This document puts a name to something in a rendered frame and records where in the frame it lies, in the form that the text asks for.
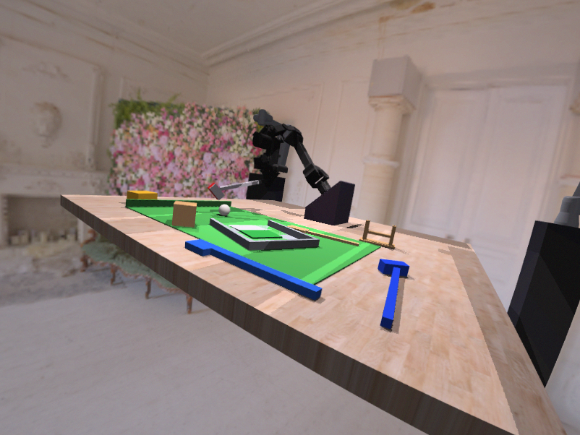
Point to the white golf ball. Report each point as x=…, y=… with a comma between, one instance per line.
x=224, y=209

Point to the green putting mat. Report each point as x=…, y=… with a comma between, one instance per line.
x=310, y=264

